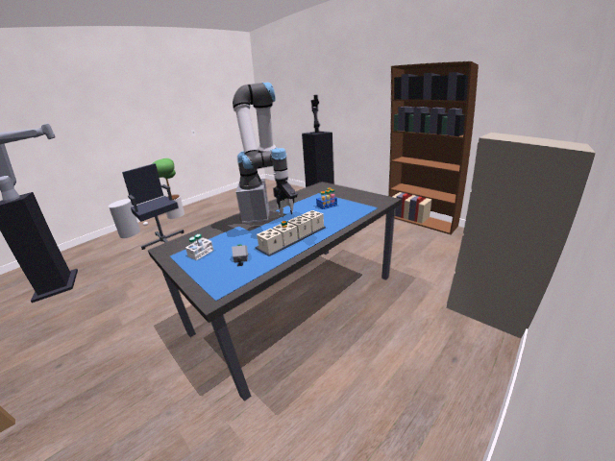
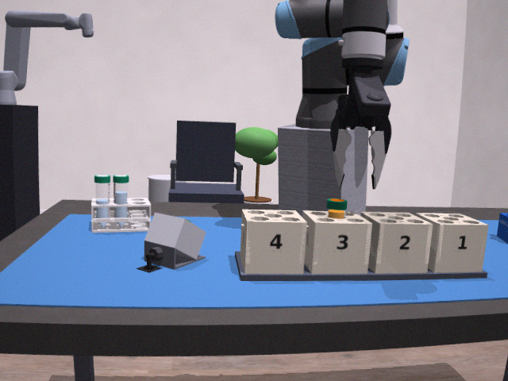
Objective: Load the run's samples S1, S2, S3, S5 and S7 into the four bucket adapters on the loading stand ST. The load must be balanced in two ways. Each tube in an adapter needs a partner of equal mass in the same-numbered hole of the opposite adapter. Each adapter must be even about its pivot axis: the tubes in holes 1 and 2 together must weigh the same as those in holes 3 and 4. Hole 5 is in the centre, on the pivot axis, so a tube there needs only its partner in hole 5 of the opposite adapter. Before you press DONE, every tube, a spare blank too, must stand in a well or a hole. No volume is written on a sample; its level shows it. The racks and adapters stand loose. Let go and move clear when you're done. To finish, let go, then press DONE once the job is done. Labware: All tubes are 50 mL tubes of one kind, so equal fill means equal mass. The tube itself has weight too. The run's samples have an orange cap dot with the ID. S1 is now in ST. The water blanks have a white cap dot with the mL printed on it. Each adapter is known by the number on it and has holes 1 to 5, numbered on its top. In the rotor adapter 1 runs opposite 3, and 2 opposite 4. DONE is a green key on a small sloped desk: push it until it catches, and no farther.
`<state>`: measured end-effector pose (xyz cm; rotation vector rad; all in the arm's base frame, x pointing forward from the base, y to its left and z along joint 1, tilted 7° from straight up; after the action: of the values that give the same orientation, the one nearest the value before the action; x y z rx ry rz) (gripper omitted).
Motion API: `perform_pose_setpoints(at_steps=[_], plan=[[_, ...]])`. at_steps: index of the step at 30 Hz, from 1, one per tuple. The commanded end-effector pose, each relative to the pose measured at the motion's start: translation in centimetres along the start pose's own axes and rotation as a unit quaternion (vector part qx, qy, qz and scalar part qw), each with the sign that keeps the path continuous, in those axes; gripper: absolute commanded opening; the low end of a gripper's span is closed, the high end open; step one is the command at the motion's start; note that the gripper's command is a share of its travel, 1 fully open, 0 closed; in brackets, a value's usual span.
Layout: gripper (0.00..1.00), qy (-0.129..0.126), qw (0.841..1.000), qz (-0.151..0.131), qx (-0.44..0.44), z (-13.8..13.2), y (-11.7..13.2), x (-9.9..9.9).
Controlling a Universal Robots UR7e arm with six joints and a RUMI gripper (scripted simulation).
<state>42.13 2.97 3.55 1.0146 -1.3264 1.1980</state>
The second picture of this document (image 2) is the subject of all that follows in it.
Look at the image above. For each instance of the blue bench mat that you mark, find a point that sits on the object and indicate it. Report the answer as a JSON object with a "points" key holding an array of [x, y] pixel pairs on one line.
{"points": [[72, 267]]}

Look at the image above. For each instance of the white tube rack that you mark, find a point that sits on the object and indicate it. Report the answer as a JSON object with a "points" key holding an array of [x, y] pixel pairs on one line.
{"points": [[132, 224]]}

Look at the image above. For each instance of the blue tube rack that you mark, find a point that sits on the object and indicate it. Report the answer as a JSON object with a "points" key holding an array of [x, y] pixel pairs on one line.
{"points": [[503, 227]]}

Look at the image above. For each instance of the beige bucket adapter block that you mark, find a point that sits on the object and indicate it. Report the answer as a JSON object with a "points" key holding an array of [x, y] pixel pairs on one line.
{"points": [[337, 246], [401, 246], [457, 247], [272, 242]]}

